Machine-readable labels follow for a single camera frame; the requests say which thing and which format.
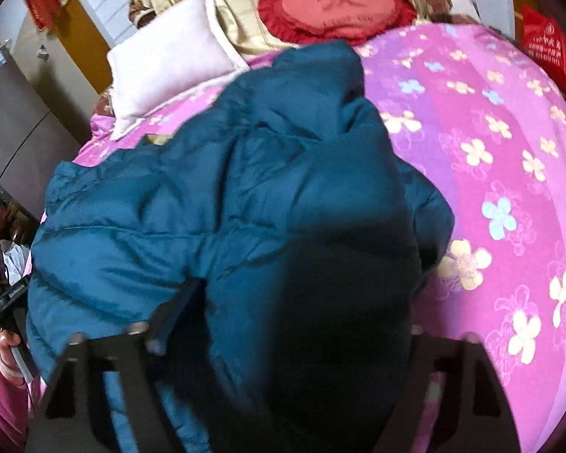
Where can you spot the grey refrigerator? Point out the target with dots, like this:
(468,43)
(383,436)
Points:
(19,118)

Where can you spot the brown patterned cloth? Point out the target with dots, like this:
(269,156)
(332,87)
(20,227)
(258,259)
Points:
(140,9)

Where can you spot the red shopping bag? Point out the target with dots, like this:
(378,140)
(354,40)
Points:
(549,52)

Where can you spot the pink floral bedsheet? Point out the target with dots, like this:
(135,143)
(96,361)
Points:
(490,160)

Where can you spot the red heart-shaped cushion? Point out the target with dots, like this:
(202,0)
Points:
(335,2)

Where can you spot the teal down jacket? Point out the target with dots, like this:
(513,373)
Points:
(245,188)

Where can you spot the person's left forearm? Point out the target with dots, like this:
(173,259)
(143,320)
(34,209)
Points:
(4,410)

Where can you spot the white pillow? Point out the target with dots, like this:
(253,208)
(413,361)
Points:
(170,61)

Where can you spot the person's left hand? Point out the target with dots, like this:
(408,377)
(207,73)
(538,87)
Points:
(4,342)

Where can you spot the brown wooden door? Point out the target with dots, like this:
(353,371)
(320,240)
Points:
(75,42)

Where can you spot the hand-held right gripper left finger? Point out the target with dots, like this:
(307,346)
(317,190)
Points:
(169,314)

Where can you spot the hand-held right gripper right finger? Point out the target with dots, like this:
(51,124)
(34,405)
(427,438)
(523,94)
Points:
(453,387)

